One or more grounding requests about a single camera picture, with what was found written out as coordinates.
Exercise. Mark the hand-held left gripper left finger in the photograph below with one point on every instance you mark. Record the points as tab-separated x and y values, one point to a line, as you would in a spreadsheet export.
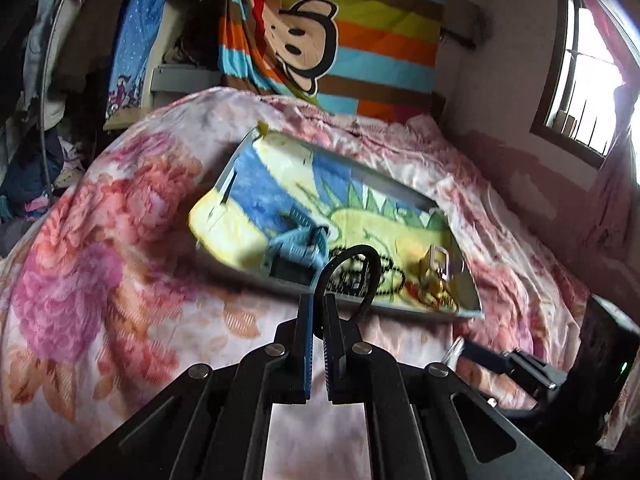
307	360

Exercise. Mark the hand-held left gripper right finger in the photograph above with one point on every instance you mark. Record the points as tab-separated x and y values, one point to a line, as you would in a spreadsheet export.
330	360

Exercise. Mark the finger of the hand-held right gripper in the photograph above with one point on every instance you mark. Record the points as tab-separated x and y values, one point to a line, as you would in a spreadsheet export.
480	352
520	412

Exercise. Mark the small silver trinket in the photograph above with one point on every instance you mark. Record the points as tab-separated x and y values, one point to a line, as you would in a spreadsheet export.
454	350

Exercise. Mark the blue plastic connector part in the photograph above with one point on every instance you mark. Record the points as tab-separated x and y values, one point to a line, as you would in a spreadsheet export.
295	250

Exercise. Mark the cardboard box with cartoon drawing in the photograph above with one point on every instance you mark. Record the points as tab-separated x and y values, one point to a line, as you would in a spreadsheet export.
260	210

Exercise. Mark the pink window curtain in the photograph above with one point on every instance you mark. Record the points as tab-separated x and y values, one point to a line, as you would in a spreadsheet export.
617	170

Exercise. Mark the pink floral blanket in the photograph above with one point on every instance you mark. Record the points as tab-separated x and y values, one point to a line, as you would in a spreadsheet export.
125	260

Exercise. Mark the window with bars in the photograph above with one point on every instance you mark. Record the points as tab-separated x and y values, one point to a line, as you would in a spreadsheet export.
585	70

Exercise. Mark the striped monkey blanket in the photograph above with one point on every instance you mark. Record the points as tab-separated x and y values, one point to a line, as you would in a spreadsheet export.
380	35

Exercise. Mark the hanging clothes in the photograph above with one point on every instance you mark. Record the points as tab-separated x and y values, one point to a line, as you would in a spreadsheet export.
30	110

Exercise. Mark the blue dotted curtain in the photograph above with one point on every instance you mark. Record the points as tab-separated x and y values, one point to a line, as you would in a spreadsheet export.
140	25

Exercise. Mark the grey curved metal rod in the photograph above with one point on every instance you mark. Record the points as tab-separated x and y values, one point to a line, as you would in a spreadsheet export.
46	85

